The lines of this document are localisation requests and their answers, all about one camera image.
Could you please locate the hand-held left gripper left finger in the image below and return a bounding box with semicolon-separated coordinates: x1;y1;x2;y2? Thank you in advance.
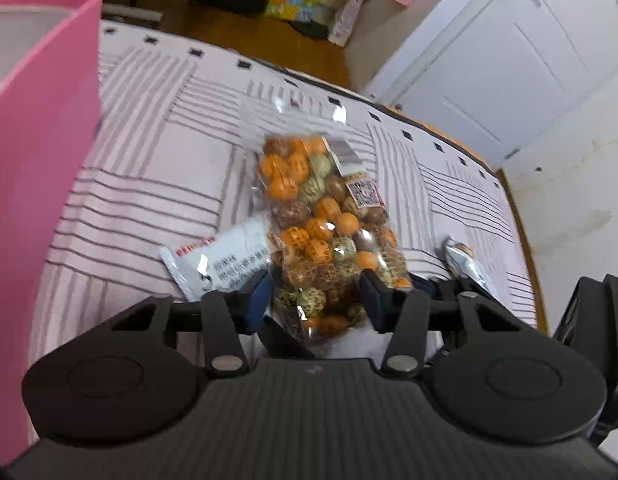
106;269;274;378

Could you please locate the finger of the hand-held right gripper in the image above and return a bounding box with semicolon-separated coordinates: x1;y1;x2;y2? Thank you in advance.
413;278;462;304

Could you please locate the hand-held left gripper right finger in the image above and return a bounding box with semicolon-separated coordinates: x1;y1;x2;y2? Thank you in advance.
359;268;534;380

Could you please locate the clear bag of coated nuts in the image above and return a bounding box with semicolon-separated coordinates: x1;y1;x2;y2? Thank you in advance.
239;95;414;346

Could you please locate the pink storage box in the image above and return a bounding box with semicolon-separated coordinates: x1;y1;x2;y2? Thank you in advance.
0;0;104;466

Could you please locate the silver white snack packet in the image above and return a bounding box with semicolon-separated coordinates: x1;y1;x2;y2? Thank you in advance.
443;237;491;293

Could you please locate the small white printed packet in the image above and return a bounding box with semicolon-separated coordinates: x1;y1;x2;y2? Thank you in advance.
160;217;274;303

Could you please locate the striped pink sheet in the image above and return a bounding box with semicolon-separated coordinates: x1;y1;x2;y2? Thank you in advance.
29;19;550;361

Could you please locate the white door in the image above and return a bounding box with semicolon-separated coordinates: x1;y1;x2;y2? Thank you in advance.
361;0;618;168

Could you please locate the white plastic bag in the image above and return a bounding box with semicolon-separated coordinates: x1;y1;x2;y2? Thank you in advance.
328;0;366;47

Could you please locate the black round base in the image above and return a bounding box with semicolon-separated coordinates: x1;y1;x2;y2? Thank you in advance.
291;19;330;40

